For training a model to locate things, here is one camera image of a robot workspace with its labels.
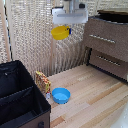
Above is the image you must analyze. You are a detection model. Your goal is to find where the yellow plastic bowl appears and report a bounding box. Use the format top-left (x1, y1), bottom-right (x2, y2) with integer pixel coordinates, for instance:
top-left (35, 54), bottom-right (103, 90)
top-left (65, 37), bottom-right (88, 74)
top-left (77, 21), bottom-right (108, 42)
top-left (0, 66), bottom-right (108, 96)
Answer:
top-left (50, 25), bottom-right (71, 41)

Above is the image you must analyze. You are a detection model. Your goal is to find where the silver bar drawer handle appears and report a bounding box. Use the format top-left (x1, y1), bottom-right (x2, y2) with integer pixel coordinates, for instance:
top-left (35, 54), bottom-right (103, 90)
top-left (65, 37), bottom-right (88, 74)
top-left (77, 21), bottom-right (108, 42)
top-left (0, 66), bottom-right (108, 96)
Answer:
top-left (96, 54), bottom-right (122, 68)
top-left (88, 33), bottom-right (117, 45)

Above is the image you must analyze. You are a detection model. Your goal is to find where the dark brown drawer cabinet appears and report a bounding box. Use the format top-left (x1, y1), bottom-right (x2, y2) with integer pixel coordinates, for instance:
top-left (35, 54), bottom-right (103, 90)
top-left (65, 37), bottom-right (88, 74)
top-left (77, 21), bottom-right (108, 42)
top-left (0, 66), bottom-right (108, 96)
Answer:
top-left (83, 9), bottom-right (128, 83)

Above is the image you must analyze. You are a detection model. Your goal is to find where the beige woven folding screen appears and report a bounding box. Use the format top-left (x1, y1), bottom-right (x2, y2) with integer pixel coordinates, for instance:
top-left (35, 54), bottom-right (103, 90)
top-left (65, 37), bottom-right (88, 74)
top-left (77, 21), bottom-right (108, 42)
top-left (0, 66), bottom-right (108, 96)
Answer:
top-left (0, 0), bottom-right (128, 78)

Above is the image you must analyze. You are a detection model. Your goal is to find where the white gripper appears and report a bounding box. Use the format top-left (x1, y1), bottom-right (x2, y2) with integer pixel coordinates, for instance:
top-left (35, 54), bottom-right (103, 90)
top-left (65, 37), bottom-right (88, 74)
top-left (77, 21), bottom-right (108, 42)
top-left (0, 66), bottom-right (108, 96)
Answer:
top-left (51, 6), bottom-right (90, 36)

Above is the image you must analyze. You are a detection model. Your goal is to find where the colourful snack bag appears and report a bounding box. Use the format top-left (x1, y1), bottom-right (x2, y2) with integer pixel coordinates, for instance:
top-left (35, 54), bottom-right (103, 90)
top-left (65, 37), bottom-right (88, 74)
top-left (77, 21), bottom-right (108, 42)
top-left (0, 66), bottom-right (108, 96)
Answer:
top-left (34, 70), bottom-right (52, 95)

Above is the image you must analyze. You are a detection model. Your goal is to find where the black fabric storage box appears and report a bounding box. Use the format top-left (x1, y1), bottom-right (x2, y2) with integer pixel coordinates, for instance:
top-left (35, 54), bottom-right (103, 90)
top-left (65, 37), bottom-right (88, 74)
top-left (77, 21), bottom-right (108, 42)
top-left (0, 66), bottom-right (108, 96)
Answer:
top-left (0, 59), bottom-right (52, 128)

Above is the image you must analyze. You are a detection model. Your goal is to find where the brown drawer with silver handle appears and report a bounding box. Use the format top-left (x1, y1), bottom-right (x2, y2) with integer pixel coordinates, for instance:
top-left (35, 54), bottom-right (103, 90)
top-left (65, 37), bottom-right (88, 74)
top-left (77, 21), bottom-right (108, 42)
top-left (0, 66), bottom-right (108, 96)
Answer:
top-left (83, 16), bottom-right (128, 63)
top-left (88, 48), bottom-right (128, 81)

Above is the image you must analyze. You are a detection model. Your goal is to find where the blue plastic bowl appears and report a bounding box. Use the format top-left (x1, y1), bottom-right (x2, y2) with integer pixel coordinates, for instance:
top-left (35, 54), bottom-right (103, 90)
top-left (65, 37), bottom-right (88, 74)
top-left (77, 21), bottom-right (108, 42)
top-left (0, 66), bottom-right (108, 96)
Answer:
top-left (51, 87), bottom-right (72, 105)

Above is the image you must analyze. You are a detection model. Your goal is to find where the small white plastic object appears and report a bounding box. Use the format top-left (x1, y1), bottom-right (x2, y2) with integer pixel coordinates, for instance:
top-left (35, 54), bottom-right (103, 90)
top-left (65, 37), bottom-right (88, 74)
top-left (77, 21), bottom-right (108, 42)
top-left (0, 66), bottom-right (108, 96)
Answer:
top-left (45, 92), bottom-right (52, 100)

